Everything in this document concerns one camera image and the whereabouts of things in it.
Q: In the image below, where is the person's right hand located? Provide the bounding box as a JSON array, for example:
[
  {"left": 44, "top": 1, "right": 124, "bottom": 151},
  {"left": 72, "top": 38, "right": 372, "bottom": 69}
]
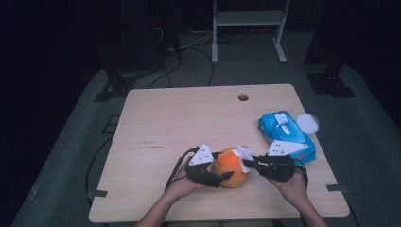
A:
[{"left": 267, "top": 169, "right": 309, "bottom": 206}]

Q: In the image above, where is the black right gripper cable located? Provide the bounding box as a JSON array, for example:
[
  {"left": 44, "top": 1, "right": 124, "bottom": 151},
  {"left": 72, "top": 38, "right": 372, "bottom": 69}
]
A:
[{"left": 293, "top": 158, "right": 310, "bottom": 187}]

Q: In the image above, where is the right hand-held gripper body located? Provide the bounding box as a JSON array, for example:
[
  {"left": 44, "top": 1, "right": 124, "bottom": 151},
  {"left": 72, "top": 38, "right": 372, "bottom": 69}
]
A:
[{"left": 254, "top": 139, "right": 309, "bottom": 183}]

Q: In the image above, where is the blue wet wipes pack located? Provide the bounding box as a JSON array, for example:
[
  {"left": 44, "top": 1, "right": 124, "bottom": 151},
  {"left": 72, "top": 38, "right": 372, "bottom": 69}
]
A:
[{"left": 257, "top": 110, "right": 321, "bottom": 166}]

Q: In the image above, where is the white wet wipe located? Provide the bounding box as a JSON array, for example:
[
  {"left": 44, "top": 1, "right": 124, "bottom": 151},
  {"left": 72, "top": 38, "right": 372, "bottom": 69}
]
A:
[{"left": 231, "top": 145, "right": 255, "bottom": 174}]

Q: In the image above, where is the white metal stand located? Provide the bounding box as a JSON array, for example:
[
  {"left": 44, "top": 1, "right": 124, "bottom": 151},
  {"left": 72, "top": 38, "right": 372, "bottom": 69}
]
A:
[{"left": 211, "top": 0, "right": 291, "bottom": 65}]

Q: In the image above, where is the black stand base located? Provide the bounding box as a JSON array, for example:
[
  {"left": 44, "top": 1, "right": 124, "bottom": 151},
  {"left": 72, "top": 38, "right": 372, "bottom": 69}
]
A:
[
  {"left": 94, "top": 66, "right": 159, "bottom": 103},
  {"left": 304, "top": 61, "right": 357, "bottom": 99}
]

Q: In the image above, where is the grey tape strip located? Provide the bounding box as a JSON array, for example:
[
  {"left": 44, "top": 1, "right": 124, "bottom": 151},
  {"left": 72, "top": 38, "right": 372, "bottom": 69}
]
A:
[
  {"left": 87, "top": 189, "right": 109, "bottom": 200},
  {"left": 325, "top": 183, "right": 350, "bottom": 194}
]

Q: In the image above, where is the long black floor cable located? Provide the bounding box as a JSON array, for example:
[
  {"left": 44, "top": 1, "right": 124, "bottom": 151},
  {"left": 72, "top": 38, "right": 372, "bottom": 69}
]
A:
[{"left": 85, "top": 134, "right": 115, "bottom": 206}]

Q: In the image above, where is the orange plush fruit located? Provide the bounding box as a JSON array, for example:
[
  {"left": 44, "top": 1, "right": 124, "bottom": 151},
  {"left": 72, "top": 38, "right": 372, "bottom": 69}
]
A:
[{"left": 210, "top": 147, "right": 252, "bottom": 189}]

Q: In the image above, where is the person's left hand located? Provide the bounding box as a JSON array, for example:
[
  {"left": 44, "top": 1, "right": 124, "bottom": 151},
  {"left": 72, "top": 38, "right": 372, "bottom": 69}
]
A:
[{"left": 165, "top": 157, "right": 206, "bottom": 202}]

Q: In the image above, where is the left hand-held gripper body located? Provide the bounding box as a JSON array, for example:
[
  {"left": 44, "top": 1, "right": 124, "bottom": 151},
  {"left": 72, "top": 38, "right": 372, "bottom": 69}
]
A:
[{"left": 183, "top": 143, "right": 225, "bottom": 189}]

